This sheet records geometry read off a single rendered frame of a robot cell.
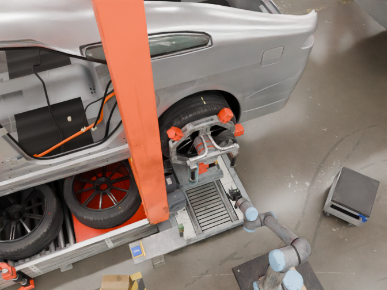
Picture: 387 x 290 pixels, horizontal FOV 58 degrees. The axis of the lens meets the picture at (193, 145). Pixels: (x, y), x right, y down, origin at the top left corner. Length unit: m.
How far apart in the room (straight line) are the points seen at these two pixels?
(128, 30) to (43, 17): 0.92
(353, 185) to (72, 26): 2.68
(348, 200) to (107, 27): 2.69
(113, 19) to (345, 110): 3.59
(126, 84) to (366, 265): 2.82
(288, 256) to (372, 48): 3.85
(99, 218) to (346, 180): 2.22
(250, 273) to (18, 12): 2.41
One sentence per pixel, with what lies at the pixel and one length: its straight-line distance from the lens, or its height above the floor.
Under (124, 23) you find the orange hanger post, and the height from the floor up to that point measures 2.41.
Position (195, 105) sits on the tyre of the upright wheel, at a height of 1.18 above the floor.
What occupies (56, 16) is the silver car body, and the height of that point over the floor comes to 1.97.
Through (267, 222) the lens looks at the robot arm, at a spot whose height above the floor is 0.83.
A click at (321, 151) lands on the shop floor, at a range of 4.05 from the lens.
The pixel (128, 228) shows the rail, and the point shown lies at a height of 0.39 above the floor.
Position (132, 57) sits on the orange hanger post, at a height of 2.25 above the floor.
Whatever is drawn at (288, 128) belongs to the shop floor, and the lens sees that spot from 4.12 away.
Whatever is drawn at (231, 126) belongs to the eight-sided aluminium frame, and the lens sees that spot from 2.76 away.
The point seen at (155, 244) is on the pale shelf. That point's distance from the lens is 2.90.
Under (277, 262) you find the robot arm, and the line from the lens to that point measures 2.13.
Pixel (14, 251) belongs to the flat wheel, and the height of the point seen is 0.49.
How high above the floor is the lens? 3.20
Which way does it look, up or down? 57 degrees down
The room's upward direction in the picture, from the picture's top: 1 degrees clockwise
